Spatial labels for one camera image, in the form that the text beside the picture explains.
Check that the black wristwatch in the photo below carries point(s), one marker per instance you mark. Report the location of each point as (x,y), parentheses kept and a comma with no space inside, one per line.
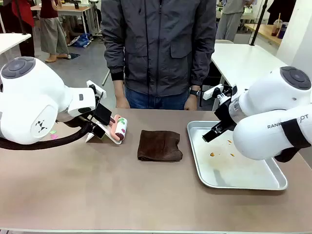
(195,92)

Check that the person's right hand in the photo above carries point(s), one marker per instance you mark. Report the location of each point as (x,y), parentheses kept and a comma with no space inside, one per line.
(122,102)

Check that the pink paper scrap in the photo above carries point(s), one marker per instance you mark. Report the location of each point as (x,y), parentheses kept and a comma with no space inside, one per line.
(54,136)

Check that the green paper scrap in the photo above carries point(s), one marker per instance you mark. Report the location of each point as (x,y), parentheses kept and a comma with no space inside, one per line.
(52,132)

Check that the person in red coat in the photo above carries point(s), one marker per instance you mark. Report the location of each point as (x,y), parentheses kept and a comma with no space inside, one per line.
(24,14)

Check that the person in grey clothes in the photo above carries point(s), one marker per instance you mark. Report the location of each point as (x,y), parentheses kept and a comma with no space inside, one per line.
(229,22)

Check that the black thin pole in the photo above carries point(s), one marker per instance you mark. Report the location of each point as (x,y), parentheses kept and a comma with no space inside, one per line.
(20,19)

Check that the person in black clothes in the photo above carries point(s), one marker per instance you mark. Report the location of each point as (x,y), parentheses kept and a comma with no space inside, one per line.
(280,9)

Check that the white folded roller stand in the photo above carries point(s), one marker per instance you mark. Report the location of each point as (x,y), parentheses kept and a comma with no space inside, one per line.
(92,138)

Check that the blue jeans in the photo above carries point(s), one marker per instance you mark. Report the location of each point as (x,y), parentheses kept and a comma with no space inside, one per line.
(156,101)

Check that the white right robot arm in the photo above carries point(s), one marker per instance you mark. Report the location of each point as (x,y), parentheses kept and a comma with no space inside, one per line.
(268,97)

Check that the silver metal tray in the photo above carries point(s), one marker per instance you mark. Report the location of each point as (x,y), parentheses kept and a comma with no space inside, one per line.
(234,170)

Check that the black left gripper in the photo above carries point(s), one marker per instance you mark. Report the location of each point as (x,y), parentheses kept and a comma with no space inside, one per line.
(103,114)

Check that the person's right forearm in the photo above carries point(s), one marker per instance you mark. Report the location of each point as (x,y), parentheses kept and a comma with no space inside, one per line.
(119,87)

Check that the large white table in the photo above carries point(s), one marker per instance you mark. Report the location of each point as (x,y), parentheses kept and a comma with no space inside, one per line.
(241,63)

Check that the wooden background desk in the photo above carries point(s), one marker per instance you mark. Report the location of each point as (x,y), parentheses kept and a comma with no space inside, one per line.
(73,11)

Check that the blue bag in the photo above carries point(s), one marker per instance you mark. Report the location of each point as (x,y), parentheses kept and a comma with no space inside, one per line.
(81,40)

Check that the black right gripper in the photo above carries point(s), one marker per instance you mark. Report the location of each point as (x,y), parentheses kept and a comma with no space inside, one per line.
(226,112)

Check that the blue cup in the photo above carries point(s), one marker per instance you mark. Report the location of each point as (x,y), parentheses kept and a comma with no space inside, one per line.
(282,30)

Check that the person in grey skirt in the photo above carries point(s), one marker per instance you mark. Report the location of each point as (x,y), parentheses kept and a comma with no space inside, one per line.
(52,34)

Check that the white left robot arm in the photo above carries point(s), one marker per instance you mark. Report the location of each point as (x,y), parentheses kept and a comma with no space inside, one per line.
(29,97)

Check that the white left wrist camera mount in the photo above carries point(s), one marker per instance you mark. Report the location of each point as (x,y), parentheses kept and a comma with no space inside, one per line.
(97,88)

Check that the brown cloth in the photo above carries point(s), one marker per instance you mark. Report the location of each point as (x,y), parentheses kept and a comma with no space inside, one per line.
(158,146)

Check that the grey zip jacket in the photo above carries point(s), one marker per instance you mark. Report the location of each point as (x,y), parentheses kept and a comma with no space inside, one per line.
(158,44)

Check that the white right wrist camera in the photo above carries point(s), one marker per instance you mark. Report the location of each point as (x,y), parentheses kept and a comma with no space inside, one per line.
(211,92)

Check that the small white table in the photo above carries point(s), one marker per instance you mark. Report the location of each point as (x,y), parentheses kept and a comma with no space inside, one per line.
(12,41)

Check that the wooden side desk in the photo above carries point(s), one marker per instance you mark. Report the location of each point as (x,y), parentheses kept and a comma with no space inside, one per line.
(264,31)

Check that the red drink cup with straw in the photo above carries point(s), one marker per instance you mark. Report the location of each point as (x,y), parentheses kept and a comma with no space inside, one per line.
(277,26)

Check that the person's left hand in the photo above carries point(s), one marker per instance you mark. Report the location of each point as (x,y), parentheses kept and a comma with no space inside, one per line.
(190,103)

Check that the black pole with clamp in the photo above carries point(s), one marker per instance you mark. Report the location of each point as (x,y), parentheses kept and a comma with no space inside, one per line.
(258,22)

